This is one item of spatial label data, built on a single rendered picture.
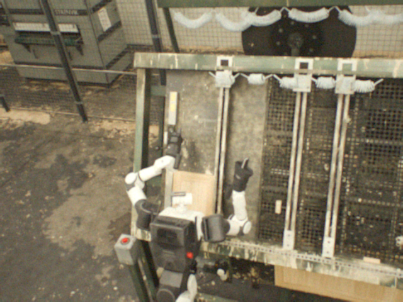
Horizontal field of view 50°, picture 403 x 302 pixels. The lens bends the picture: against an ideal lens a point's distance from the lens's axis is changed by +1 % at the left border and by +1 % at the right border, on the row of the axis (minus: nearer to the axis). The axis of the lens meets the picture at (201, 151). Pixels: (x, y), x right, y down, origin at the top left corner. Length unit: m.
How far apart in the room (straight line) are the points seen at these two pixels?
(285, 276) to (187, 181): 1.05
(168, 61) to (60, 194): 2.71
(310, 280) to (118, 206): 2.26
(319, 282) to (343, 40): 1.72
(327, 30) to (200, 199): 1.44
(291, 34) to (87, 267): 2.72
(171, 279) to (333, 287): 1.32
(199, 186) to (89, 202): 2.18
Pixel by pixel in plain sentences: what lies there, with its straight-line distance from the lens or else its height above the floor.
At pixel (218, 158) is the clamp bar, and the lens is 2.82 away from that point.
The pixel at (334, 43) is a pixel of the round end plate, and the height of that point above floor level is 1.82.
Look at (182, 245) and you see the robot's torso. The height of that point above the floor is 1.34.
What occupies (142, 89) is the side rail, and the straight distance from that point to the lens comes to 3.02.
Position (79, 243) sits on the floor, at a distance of 4.50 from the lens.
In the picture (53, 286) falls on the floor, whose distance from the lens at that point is 4.25.
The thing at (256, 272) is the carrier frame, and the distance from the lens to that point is 3.38.
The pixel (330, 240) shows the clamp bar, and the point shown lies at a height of 1.01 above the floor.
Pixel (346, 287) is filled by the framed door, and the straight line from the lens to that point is 3.37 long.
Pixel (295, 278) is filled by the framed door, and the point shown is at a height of 0.38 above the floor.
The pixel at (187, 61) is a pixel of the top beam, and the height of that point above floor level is 1.92.
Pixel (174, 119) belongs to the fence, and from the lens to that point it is 2.93.
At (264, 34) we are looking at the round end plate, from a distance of 3.22.
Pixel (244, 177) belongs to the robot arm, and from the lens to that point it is 2.38.
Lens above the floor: 3.09
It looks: 36 degrees down
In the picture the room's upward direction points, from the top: 8 degrees counter-clockwise
